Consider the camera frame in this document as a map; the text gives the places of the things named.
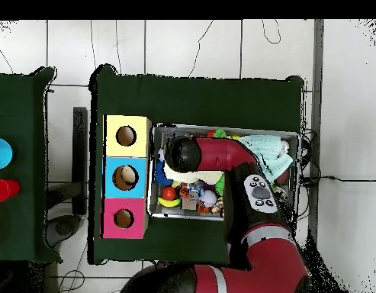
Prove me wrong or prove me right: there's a cream waffle cloth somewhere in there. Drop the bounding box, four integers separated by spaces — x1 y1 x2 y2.
162 166 223 185

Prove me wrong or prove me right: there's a blue cup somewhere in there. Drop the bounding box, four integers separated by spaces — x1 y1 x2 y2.
0 137 14 171

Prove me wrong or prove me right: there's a red cup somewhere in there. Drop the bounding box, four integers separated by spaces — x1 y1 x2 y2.
0 179 21 203

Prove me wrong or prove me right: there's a mint green waffle cloth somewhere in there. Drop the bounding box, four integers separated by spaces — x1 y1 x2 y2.
237 134 294 185

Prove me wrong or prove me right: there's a black power cable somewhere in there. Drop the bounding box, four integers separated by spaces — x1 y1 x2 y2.
300 174 376 188

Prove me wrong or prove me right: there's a blue spiky ball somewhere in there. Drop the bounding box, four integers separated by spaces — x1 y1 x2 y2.
153 161 173 188

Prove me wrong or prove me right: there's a red ball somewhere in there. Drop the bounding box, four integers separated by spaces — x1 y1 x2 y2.
161 186 177 201

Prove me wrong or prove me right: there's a grey rounded base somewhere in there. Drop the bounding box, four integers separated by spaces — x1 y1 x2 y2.
44 214 82 249

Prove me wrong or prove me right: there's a white baseball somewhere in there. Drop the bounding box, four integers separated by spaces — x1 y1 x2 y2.
199 189 218 208

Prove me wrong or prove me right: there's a dark green tablecloth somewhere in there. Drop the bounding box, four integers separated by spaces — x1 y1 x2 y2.
88 64 305 265

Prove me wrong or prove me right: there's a toy banana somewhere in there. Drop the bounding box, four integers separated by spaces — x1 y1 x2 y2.
156 196 182 208

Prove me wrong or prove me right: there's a wooden box with three holes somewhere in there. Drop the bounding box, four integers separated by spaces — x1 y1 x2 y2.
100 114 153 240

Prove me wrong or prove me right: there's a shallow metal mesh bin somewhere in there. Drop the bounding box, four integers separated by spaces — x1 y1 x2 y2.
146 122 301 225

